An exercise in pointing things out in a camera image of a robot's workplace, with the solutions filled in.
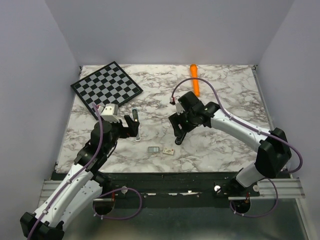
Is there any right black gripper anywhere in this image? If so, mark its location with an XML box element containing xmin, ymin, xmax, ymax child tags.
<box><xmin>168</xmin><ymin>109</ymin><xmax>198</xmax><ymax>138</ymax></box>

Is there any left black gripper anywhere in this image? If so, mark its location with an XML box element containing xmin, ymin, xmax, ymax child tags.
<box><xmin>100</xmin><ymin>115</ymin><xmax>140</xmax><ymax>154</ymax></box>

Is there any light blue stapler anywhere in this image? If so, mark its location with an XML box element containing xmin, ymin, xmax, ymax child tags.
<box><xmin>132</xmin><ymin>108</ymin><xmax>141</xmax><ymax>142</ymax></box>

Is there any black stapler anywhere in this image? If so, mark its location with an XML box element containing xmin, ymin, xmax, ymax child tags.
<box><xmin>174</xmin><ymin>131</ymin><xmax>187</xmax><ymax>146</ymax></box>

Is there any white staples box sleeve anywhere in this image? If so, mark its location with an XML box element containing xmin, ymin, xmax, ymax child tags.
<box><xmin>162</xmin><ymin>147</ymin><xmax>175</xmax><ymax>156</ymax></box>

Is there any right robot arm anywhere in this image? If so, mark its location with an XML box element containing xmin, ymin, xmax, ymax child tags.
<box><xmin>168</xmin><ymin>91</ymin><xmax>292</xmax><ymax>196</ymax></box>

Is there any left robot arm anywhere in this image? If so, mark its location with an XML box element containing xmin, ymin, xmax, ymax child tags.
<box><xmin>20</xmin><ymin>115</ymin><xmax>140</xmax><ymax>240</ymax></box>

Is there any black grey chessboard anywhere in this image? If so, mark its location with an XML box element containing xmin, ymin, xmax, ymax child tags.
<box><xmin>70</xmin><ymin>61</ymin><xmax>143</xmax><ymax>119</ymax></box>

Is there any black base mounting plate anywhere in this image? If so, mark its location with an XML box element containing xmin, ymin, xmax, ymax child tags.
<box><xmin>51</xmin><ymin>171</ymin><xmax>261</xmax><ymax>210</ymax></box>

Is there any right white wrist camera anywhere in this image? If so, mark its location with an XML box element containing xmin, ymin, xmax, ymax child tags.
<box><xmin>169</xmin><ymin>97</ymin><xmax>185</xmax><ymax>115</ymax></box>

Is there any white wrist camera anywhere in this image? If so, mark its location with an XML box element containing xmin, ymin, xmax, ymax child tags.
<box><xmin>97</xmin><ymin>103</ymin><xmax>120</xmax><ymax>123</ymax></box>
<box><xmin>169</xmin><ymin>97</ymin><xmax>185</xmax><ymax>115</ymax></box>

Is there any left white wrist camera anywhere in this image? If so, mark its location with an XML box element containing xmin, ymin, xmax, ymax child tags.
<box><xmin>97</xmin><ymin>103</ymin><xmax>120</xmax><ymax>123</ymax></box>

